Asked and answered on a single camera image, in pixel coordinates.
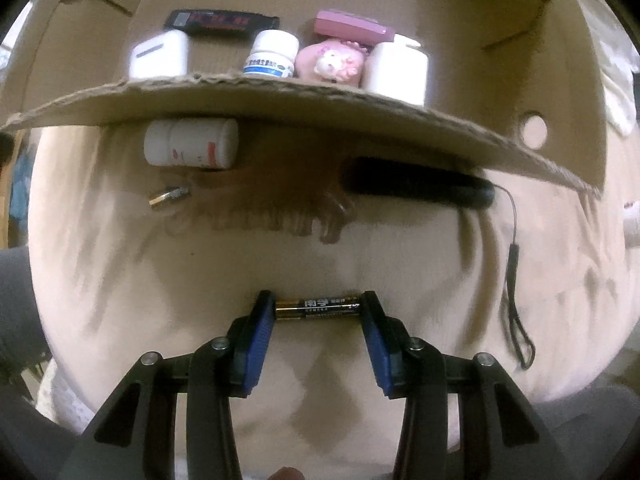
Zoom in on white charger plug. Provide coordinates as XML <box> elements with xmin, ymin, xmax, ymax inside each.
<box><xmin>129</xmin><ymin>29</ymin><xmax>191</xmax><ymax>81</ymax></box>

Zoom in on white pill bottle blue label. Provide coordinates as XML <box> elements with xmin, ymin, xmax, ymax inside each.
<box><xmin>242</xmin><ymin>29</ymin><xmax>301</xmax><ymax>80</ymax></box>

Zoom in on black and gold battery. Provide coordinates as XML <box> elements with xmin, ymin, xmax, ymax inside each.
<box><xmin>274</xmin><ymin>297</ymin><xmax>362</xmax><ymax>322</ymax></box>

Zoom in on pink hand sanitizer bottle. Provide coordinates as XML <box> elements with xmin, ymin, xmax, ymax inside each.
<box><xmin>295</xmin><ymin>37</ymin><xmax>369</xmax><ymax>88</ymax></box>

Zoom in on small metal battery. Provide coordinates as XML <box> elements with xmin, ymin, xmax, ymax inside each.
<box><xmin>148</xmin><ymin>186</ymin><xmax>192</xmax><ymax>209</ymax></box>

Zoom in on white earbuds case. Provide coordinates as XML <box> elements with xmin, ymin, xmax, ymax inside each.
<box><xmin>361</xmin><ymin>35</ymin><xmax>430</xmax><ymax>107</ymax></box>

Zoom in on black device with strap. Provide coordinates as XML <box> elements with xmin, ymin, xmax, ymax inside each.
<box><xmin>339</xmin><ymin>156</ymin><xmax>536</xmax><ymax>372</ymax></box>

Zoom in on white bottle brown cap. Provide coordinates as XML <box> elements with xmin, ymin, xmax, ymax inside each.
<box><xmin>622</xmin><ymin>200</ymin><xmax>640</xmax><ymax>248</ymax></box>

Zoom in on cardboard box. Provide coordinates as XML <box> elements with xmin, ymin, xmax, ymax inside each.
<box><xmin>0</xmin><ymin>0</ymin><xmax>608</xmax><ymax>200</ymax></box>

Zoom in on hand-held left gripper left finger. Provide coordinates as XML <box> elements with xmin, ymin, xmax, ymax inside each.
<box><xmin>67</xmin><ymin>289</ymin><xmax>277</xmax><ymax>480</ymax></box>

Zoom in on white bottle red label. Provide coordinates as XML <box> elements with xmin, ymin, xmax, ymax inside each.
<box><xmin>143</xmin><ymin>118</ymin><xmax>240</xmax><ymax>170</ymax></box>

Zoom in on person's grey trousers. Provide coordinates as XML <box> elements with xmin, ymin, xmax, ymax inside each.
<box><xmin>0</xmin><ymin>247</ymin><xmax>640</xmax><ymax>480</ymax></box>

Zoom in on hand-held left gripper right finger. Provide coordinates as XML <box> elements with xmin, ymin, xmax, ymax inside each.
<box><xmin>357</xmin><ymin>290</ymin><xmax>566</xmax><ymax>480</ymax></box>

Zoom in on black tube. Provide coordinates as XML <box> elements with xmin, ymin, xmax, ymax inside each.
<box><xmin>164</xmin><ymin>9</ymin><xmax>281</xmax><ymax>37</ymax></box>

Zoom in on blue cloth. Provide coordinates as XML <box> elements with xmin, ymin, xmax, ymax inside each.
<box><xmin>7</xmin><ymin>152</ymin><xmax>36</xmax><ymax>221</ymax></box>

